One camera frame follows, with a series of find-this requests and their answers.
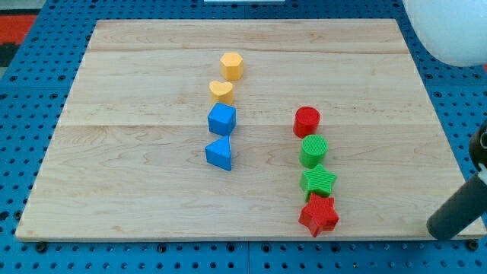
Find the yellow heart block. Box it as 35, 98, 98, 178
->
208, 81, 234, 105

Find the wooden board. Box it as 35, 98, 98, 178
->
16, 19, 463, 242

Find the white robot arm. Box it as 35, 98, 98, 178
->
403, 0, 486, 240

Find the blue triangle block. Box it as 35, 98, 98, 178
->
205, 135, 231, 171

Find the green cylinder block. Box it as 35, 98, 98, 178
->
299, 134, 328, 168

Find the blue perforated table mat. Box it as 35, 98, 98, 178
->
1, 0, 486, 273

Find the yellow hexagon block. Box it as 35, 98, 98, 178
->
220, 52, 244, 81

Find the red star block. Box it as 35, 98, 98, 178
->
298, 193, 339, 237

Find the blue cube block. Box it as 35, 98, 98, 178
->
208, 103, 237, 136

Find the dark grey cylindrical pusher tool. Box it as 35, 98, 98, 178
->
426, 121, 486, 240

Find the red cylinder block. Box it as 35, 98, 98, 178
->
293, 106, 320, 139

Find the green star block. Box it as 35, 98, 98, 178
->
299, 164, 337, 202

